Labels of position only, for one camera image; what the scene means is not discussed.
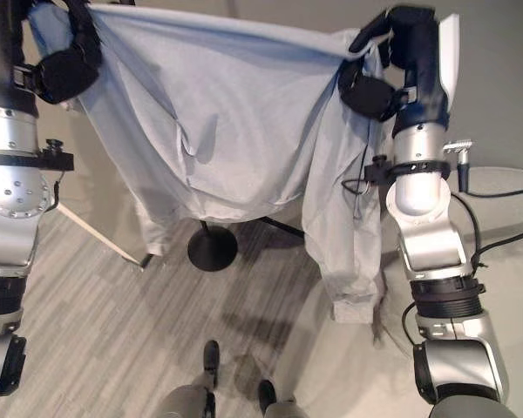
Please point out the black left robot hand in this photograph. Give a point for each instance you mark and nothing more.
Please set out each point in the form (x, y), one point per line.
(69, 74)

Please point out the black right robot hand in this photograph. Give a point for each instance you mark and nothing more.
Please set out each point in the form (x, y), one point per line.
(418, 52)

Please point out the light blue long-sleeved shirt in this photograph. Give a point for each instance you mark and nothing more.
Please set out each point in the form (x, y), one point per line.
(226, 113)

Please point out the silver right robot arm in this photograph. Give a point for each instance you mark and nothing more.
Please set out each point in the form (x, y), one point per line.
(431, 244)

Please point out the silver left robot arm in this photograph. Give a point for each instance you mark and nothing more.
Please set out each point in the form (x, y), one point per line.
(8, 204)

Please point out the black clothes rack round base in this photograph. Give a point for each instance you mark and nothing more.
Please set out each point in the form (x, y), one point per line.
(212, 249)

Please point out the wooden slat with black foot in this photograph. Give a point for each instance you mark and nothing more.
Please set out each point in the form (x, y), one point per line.
(97, 235)

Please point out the dark left robot foot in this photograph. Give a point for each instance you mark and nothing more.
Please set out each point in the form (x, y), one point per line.
(211, 361)

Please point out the dark robot foot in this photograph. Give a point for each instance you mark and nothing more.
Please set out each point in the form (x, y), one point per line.
(266, 393)
(211, 361)

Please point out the silver left robot leg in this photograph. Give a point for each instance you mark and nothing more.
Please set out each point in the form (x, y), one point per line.
(187, 402)

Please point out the dark right robot foot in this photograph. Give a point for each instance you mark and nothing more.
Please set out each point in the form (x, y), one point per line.
(266, 393)

